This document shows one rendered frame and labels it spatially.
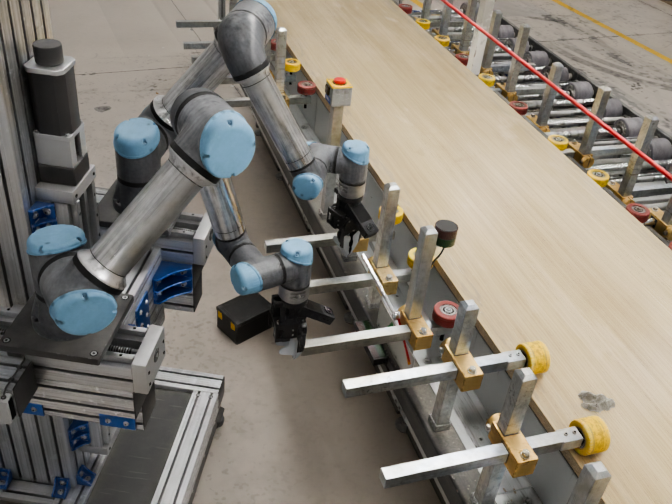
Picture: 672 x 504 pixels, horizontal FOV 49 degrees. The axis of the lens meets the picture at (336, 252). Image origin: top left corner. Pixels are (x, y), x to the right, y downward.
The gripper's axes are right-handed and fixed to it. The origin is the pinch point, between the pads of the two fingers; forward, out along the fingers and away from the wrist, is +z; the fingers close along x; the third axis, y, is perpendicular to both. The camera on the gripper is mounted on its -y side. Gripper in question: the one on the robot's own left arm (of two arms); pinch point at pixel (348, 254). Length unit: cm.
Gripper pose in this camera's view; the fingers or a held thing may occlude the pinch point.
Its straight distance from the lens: 217.6
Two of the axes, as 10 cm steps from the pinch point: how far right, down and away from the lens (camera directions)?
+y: -6.3, -5.0, 5.9
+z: -0.9, 8.1, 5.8
